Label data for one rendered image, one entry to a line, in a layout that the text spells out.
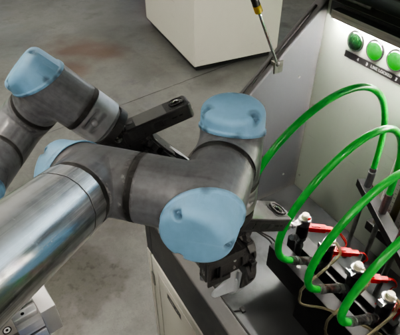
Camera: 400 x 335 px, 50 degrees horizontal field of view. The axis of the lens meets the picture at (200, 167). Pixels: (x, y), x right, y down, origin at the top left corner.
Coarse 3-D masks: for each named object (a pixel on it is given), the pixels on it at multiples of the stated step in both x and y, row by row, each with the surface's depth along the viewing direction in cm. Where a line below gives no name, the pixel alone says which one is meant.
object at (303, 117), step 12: (360, 84) 79; (372, 84) 82; (336, 96) 77; (384, 96) 85; (312, 108) 76; (384, 108) 88; (300, 120) 76; (384, 120) 91; (288, 132) 76; (276, 144) 76; (264, 156) 77; (372, 168) 101
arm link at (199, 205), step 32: (160, 160) 43; (192, 160) 44; (224, 160) 43; (160, 192) 41; (192, 192) 39; (224, 192) 40; (160, 224) 40; (192, 224) 38; (224, 224) 38; (192, 256) 41; (224, 256) 40
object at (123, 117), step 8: (120, 112) 66; (120, 120) 65; (112, 128) 65; (120, 128) 65; (112, 136) 65; (120, 136) 68; (128, 136) 67; (152, 136) 69; (160, 136) 75; (104, 144) 66; (112, 144) 68; (120, 144) 68; (128, 144) 68; (136, 144) 68; (144, 144) 68; (152, 144) 68; (160, 144) 68; (168, 144) 74; (152, 152) 68; (168, 152) 69
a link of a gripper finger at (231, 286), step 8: (232, 272) 64; (240, 272) 64; (224, 280) 65; (232, 280) 66; (240, 280) 65; (216, 288) 65; (224, 288) 66; (232, 288) 67; (240, 288) 66; (216, 296) 66
